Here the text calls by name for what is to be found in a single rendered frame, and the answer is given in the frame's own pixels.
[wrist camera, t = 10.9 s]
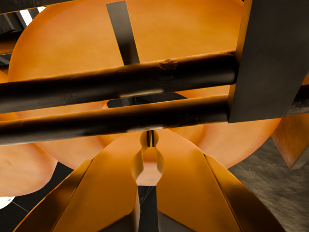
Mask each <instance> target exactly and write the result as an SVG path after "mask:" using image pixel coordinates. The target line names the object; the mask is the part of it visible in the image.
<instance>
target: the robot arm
mask: <svg viewBox="0 0 309 232"><path fill-rule="evenodd" d="M151 138H152V147H154V148H155V149H156V159H157V170H158V171H159V172H160V174H161V175H162V177H161V178H160V180H159V181H158V182H157V185H156V195H157V213H158V228H159V232H286V231H285V229H284V228H283V226H282V225H281V224H280V222H279V221H278V220H277V219H276V218H275V216H274V215H273V214H272V213H271V212H270V210H269V209H268V208H267V207H266V206H265V205H264V204H263V203H262V202H261V201H260V200H259V199H258V198H257V197H256V196H255V195H254V194H253V193H252V192H251V191H250V190H249V189H248V188H247V187H246V186H245V185H243V184H242V183H241V182H240V181H239V180H238V179H237V178H236V177H235V176H234V175H233V174H231V173H230V172H229V171H228V170H227V169H226V168H225V167H224V166H223V165H222V164H221V163H220V162H219V161H218V160H217V159H215V158H214V157H213V156H212V155H208V156H207V155H206V154H205V153H204V152H203V151H202V150H200V149H199V148H198V147H197V146H196V145H194V144H193V143H192V142H190V141H189V140H187V139H185V138H183V137H182V136H180V135H178V134H176V133H174V132H173V131H171V130H169V129H167V128H166V129H157V130H148V131H139V132H130V133H126V134H125V135H123V136H121V137H120V138H118V139H117V140H115V141H113V142H112V143H111V144H109V145H108V146H106V147H105V148H104V149H103V150H102V151H100V152H99V153H98V154H97V155H96V156H95V157H94V158H93V159H86V160H85V161H84V162H83V163H82V164H81V165H80V166H78V167H77V168H76V169H75V170H74V171H73V172H72V173H71V174H70V175H69V176H68V177H66V178H65V179H64V180H63V181H62V182H61V183H60V184H59V185H58V186H57V187H55V188H54V189H53V190H52V191H51V192H50V193H49V194H48V195H47V196H46V197H44V198H43V199H42V200H41V201H40V202H39V203H38V204H37V205H36V206H35V207H34V208H33V209H32V210H31V211H30V212H29V213H28V214H27V215H26V216H25V218H24V219H23V220H22V221H21V222H20V223H19V225H18V226H17V227H16V228H15V229H14V231H13V232H138V227H139V219H140V203H139V196H138V188H137V183H136V180H137V178H138V177H139V175H140V174H141V173H142V172H143V170H144V164H143V154H144V152H145V151H146V150H147V148H148V147H150V143H151Z"/></svg>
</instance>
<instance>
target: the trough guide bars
mask: <svg viewBox="0 0 309 232"><path fill-rule="evenodd" d="M242 1H243V2H244V5H243V11H242V17H241V23H240V30H239V35H238V41H237V47H236V49H235V50H229V51H222V52H213V53H207V54H200V55H194V56H187V57H181V58H172V59H165V60H159V61H152V62H146V63H139V64H131V65H124V66H117V67H111V68H104V69H98V70H89V71H82V72H76V73H69V74H63V75H54V76H48V77H41V78H34V79H28V80H21V81H12V82H6V83H0V114H4V113H12V112H19V111H26V110H36V109H44V108H51V107H59V106H67V105H74V104H84V103H91V102H99V101H106V100H114V99H124V98H132V97H139V96H147V95H154V94H161V93H172V92H179V91H187V90H194V89H202V88H209V87H219V86H227V85H230V88H229V93H228V94H223V95H215V96H207V97H200V98H192V99H181V100H174V101H166V102H158V103H150V104H140V105H132V106H124V107H116V108H109V109H101V110H90V111H83V112H75V113H67V114H59V115H52V116H41V117H33V118H25V119H18V120H10V121H2V122H0V146H6V145H18V144H27V143H36V142H45V141H53V140H62V139H74V138H83V137H92V136H101V135H110V134H118V133H130V132H139V131H148V130H157V129H166V128H178V127H187V126H195V125H204V124H213V123H222V122H228V123H237V122H249V121H258V120H267V119H276V118H284V117H285V116H290V115H299V114H308V113H309V84H306V85H302V82H303V81H304V79H305V77H306V75H309V0H242ZM22 32H23V31H18V32H12V33H7V34H1V35H0V55H5V54H11V53H12V52H13V50H14V47H15V45H16V43H17V41H18V39H19V37H20V35H21V34H22Z"/></svg>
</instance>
